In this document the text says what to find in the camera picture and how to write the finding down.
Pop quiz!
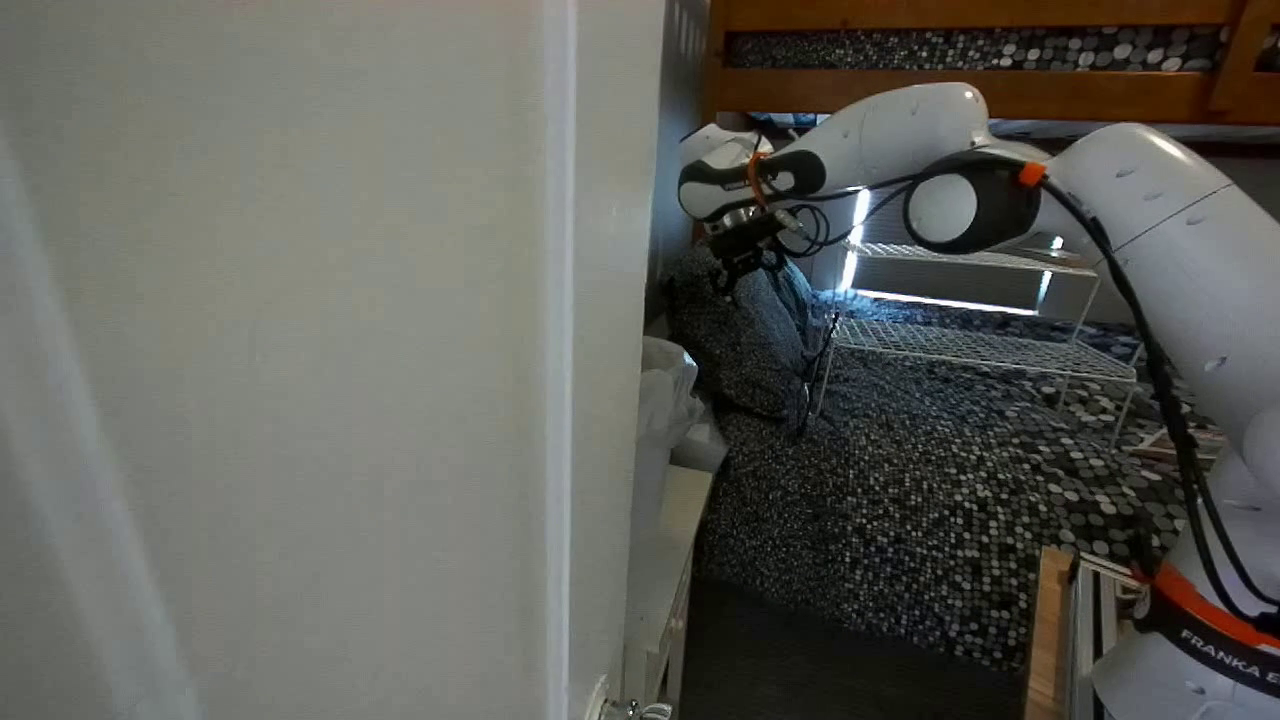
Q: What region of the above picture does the white plastic bag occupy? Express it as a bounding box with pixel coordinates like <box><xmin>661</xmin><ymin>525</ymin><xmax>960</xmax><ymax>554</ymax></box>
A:
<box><xmin>632</xmin><ymin>337</ymin><xmax>729</xmax><ymax>533</ymax></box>

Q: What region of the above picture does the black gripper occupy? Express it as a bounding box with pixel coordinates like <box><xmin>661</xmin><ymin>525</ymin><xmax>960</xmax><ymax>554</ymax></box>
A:
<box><xmin>706</xmin><ymin>212</ymin><xmax>785</xmax><ymax>286</ymax></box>

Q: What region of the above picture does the white wire shoe rack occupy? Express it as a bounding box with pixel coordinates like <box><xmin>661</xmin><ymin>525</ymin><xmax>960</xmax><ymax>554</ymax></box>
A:
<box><xmin>821</xmin><ymin>235</ymin><xmax>1139</xmax><ymax>426</ymax></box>

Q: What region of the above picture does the wooden bunk bed frame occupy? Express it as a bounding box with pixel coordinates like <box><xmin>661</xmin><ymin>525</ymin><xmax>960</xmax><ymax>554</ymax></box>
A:
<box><xmin>705</xmin><ymin>0</ymin><xmax>1280</xmax><ymax>127</ymax></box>

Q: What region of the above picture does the dark dotted pillow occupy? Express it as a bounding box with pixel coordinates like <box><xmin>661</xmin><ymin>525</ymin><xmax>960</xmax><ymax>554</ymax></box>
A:
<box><xmin>668</xmin><ymin>255</ymin><xmax>793</xmax><ymax>426</ymax></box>

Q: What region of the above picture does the dotted black white bedspread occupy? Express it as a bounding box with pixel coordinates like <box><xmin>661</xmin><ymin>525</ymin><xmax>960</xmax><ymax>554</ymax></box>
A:
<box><xmin>701</xmin><ymin>352</ymin><xmax>1182</xmax><ymax>671</ymax></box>

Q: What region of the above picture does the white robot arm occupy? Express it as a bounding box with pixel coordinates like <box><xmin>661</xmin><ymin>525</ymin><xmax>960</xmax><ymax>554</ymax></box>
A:
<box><xmin>675</xmin><ymin>82</ymin><xmax>1280</xmax><ymax>720</ymax></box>

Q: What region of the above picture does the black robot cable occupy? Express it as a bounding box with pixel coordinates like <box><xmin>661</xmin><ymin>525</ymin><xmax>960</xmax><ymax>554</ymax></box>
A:
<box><xmin>772</xmin><ymin>164</ymin><xmax>1280</xmax><ymax>634</ymax></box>

